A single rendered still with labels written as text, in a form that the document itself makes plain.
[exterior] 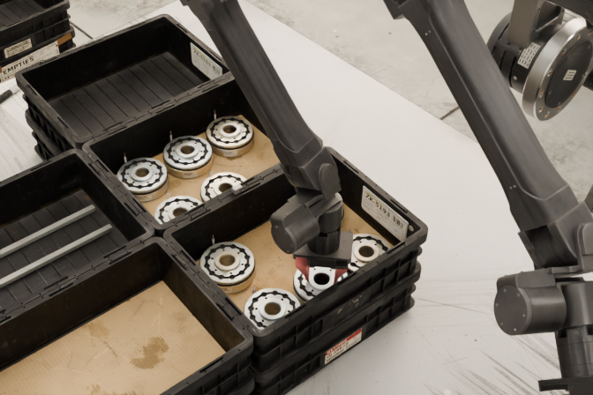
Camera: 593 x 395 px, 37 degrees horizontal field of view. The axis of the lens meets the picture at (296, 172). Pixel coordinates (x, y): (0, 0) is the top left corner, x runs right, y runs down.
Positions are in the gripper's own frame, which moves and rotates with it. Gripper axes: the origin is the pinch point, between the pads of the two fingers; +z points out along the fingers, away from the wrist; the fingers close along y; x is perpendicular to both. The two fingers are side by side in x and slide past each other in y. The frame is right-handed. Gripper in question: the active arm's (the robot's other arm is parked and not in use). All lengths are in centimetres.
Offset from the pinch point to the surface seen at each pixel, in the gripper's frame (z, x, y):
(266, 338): -4.8, -18.2, -7.7
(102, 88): 3, 54, -56
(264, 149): 3.4, 37.7, -15.5
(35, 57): 39, 113, -98
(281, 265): 4.0, 5.4, -7.9
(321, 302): -5.1, -10.0, 0.7
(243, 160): 3.5, 33.5, -19.3
